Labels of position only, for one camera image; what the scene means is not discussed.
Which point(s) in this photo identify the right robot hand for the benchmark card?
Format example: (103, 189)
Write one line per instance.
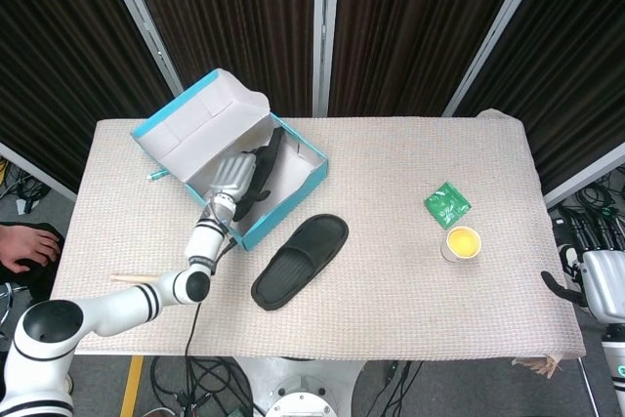
(605, 285)

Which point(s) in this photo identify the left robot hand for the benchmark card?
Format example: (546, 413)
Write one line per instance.
(232, 178)

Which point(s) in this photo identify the bare person hand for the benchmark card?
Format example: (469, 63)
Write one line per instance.
(24, 246)

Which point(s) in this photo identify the light blue shoe box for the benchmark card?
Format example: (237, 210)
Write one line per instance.
(210, 143)

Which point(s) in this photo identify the black slipper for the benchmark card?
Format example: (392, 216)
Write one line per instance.
(271, 163)
(303, 261)

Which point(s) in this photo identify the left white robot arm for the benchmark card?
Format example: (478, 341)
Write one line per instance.
(122, 304)

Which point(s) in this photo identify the chrome chair base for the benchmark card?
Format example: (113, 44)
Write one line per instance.
(6, 304)

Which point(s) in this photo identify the green marker pen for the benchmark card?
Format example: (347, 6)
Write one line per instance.
(158, 174)

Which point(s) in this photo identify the wooden stick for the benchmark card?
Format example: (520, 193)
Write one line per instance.
(132, 278)

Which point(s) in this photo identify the paper cup with yellow liquid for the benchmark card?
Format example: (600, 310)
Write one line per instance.
(464, 243)

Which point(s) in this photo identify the dark ribbed partition panel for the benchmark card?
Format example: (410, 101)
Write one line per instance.
(415, 31)
(234, 21)
(58, 55)
(576, 60)

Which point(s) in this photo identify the green tea packet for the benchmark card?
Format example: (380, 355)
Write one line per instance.
(446, 204)

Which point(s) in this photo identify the beige woven tablecloth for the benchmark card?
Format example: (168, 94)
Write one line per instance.
(390, 309)

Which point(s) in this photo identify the aluminium partition post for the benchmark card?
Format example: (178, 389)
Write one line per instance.
(493, 41)
(586, 178)
(324, 31)
(146, 31)
(34, 170)

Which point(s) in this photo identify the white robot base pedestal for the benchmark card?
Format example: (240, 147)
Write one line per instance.
(303, 387)

